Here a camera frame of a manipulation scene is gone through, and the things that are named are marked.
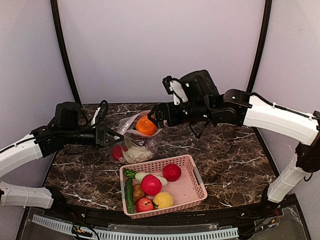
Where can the white radish vegetable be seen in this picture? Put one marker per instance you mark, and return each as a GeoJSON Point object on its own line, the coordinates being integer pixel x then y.
{"type": "Point", "coordinates": [144, 177]}

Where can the red ball fruit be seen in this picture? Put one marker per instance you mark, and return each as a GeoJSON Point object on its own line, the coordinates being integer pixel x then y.
{"type": "Point", "coordinates": [118, 153]}

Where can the black front rail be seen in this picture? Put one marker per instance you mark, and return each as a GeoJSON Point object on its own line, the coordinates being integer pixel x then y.
{"type": "Point", "coordinates": [102, 218]}

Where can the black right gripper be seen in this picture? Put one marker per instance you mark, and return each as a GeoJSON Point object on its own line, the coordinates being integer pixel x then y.
{"type": "Point", "coordinates": [163, 115]}

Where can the pink plastic basket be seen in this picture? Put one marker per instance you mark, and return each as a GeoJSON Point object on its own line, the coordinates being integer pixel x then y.
{"type": "Point", "coordinates": [188, 191]}

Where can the pale green cabbage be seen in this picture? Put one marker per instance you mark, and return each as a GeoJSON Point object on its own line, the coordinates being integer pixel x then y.
{"type": "Point", "coordinates": [137, 154]}

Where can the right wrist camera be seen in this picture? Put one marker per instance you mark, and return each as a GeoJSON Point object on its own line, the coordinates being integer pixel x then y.
{"type": "Point", "coordinates": [174, 87]}

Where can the red apple front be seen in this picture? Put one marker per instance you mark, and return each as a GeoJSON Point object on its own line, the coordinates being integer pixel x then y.
{"type": "Point", "coordinates": [144, 205]}

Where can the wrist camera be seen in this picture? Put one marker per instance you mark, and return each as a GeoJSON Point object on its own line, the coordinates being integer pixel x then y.
{"type": "Point", "coordinates": [100, 113]}
{"type": "Point", "coordinates": [174, 87]}

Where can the orange fruit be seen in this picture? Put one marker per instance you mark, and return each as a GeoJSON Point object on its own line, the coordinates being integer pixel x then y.
{"type": "Point", "coordinates": [145, 126]}

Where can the brown potato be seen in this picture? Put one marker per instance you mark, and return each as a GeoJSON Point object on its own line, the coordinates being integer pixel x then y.
{"type": "Point", "coordinates": [138, 193]}

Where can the yellow fruit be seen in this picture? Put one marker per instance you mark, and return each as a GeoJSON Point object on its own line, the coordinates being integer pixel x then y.
{"type": "Point", "coordinates": [163, 200]}

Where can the green cucumber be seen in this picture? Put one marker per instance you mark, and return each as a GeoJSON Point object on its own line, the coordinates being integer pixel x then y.
{"type": "Point", "coordinates": [129, 200]}

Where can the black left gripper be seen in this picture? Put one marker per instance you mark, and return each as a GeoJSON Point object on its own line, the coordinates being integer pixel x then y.
{"type": "Point", "coordinates": [100, 136]}

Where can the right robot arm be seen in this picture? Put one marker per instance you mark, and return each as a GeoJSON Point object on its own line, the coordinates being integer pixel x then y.
{"type": "Point", "coordinates": [197, 99]}

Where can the black right frame post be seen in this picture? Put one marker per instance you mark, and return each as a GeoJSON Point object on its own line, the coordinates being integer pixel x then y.
{"type": "Point", "coordinates": [260, 45]}

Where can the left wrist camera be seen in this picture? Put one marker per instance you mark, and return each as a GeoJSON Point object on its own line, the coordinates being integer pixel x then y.
{"type": "Point", "coordinates": [100, 113]}

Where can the clear zip top bag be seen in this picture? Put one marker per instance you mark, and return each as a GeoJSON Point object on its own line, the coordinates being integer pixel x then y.
{"type": "Point", "coordinates": [127, 126]}

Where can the black frame post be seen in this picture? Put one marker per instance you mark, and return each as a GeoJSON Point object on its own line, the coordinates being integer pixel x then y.
{"type": "Point", "coordinates": [260, 45]}
{"type": "Point", "coordinates": [63, 50]}

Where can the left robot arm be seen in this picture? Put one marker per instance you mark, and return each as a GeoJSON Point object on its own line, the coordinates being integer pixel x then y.
{"type": "Point", "coordinates": [69, 126]}

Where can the white cable duct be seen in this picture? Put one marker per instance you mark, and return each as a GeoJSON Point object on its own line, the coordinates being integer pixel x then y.
{"type": "Point", "coordinates": [127, 232]}

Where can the black left frame post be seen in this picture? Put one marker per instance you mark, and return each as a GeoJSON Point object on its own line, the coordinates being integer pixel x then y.
{"type": "Point", "coordinates": [63, 50]}

